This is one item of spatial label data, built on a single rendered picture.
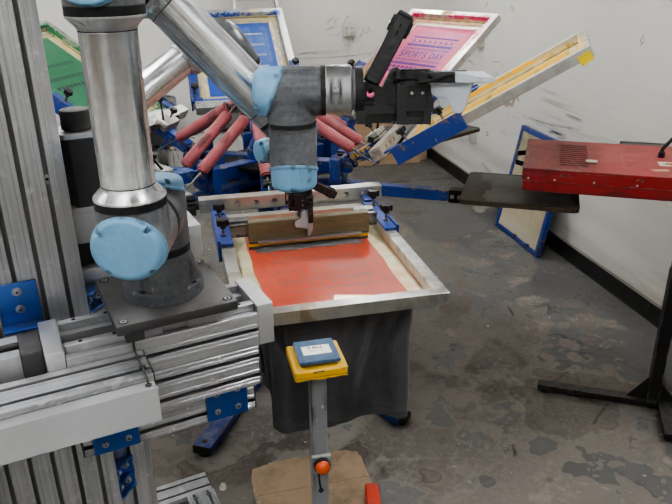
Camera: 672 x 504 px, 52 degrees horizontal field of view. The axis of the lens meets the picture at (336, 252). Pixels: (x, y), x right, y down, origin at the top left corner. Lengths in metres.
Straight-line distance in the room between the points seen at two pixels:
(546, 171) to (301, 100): 1.76
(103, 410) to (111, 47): 0.59
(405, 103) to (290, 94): 0.17
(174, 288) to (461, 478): 1.78
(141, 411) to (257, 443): 1.75
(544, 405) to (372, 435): 0.80
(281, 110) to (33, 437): 0.66
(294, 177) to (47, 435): 0.58
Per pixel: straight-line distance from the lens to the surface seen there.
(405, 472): 2.84
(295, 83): 1.06
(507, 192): 2.92
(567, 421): 3.22
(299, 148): 1.08
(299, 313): 1.84
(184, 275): 1.32
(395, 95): 1.09
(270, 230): 2.29
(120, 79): 1.09
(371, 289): 2.02
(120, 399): 1.25
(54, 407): 1.26
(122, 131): 1.10
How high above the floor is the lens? 1.85
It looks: 23 degrees down
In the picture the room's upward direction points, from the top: 1 degrees counter-clockwise
